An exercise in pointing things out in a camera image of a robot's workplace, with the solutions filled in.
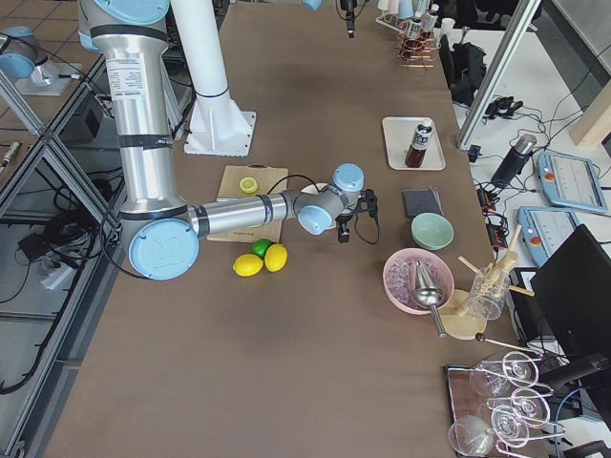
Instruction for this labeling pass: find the yellow lemon right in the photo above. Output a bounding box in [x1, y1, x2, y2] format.
[263, 243, 288, 273]

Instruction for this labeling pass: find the yellow lemon left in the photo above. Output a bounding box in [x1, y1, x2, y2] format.
[232, 253, 263, 277]

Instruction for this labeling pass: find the white wire cup rack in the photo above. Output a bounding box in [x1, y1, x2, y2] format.
[375, 11, 410, 33]

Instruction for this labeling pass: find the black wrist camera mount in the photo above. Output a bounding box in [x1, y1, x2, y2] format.
[356, 189, 378, 221]

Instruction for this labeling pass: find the wooden cup tree stand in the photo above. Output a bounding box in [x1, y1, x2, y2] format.
[441, 225, 535, 340]

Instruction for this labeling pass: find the dark grey folded cloth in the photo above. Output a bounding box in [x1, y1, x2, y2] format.
[402, 187, 444, 219]

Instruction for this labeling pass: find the mint green cup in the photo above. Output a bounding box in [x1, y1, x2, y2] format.
[397, 0, 414, 19]

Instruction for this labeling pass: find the yellow lemon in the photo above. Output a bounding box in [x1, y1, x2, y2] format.
[263, 243, 288, 273]
[232, 253, 263, 277]

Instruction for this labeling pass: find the wine glass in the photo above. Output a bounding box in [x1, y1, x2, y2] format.
[448, 415, 495, 457]
[483, 388, 551, 428]
[491, 405, 530, 448]
[469, 351, 538, 397]

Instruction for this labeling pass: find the pink bowl with ice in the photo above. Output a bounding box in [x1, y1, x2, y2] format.
[383, 248, 454, 315]

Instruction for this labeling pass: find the dark bottle in copper rack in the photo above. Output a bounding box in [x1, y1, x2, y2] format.
[406, 13, 422, 41]

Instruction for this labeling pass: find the black bag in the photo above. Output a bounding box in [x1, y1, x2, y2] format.
[439, 35, 487, 106]

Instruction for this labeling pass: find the halved lemon on board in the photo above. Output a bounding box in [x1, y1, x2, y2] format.
[239, 177, 259, 195]

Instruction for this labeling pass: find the black monitor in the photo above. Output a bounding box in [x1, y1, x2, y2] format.
[532, 225, 610, 356]

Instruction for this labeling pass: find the lower teach pendant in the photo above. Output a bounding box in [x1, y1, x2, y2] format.
[516, 206, 579, 267]

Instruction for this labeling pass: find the copper wire bottle rack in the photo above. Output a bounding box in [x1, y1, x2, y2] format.
[397, 32, 439, 69]

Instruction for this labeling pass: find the white paper cup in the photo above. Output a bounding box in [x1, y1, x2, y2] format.
[440, 17, 455, 36]

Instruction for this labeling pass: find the teach pendant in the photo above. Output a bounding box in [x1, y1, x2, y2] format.
[516, 206, 579, 267]
[537, 150, 608, 214]

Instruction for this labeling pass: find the wooden cutting board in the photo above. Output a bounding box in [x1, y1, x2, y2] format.
[207, 165, 288, 243]

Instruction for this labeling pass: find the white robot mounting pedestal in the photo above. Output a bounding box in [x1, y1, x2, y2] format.
[171, 0, 256, 157]

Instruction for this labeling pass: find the wine glass middle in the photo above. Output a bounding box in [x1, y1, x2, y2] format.
[483, 388, 551, 428]

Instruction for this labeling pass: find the wine glass front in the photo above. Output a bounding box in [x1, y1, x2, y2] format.
[448, 415, 495, 457]

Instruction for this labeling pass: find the steel funnel jigger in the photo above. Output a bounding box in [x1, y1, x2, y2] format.
[412, 260, 447, 338]

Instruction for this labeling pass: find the wine glass upper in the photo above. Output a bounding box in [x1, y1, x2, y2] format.
[469, 351, 538, 397]

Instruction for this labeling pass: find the aluminium frame post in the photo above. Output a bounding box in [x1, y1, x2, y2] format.
[456, 0, 540, 151]

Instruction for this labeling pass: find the clear glass mug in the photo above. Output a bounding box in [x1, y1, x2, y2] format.
[466, 267, 509, 320]

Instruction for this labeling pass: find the cream rectangular tray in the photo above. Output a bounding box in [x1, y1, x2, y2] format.
[382, 116, 446, 172]

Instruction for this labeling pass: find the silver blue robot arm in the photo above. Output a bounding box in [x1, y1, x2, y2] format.
[301, 0, 362, 23]
[78, 1, 364, 281]

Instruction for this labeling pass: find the mint green bowl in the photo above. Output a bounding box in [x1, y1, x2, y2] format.
[411, 213, 454, 251]

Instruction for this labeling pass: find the green lime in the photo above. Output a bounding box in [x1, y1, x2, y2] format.
[251, 239, 274, 259]

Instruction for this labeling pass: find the brown sauce bottle on tray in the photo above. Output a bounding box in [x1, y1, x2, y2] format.
[405, 117, 432, 168]

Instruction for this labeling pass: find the wine glass lower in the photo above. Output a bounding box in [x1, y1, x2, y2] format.
[491, 405, 530, 448]

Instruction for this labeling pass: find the upper teach pendant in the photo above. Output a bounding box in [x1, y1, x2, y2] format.
[537, 150, 608, 214]

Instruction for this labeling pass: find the dark steel thermos bottle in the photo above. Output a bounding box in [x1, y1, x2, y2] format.
[491, 134, 537, 189]

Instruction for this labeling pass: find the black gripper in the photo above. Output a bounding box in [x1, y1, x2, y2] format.
[335, 213, 353, 243]
[338, 0, 358, 23]

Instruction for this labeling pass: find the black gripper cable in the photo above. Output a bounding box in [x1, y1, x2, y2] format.
[257, 175, 382, 245]

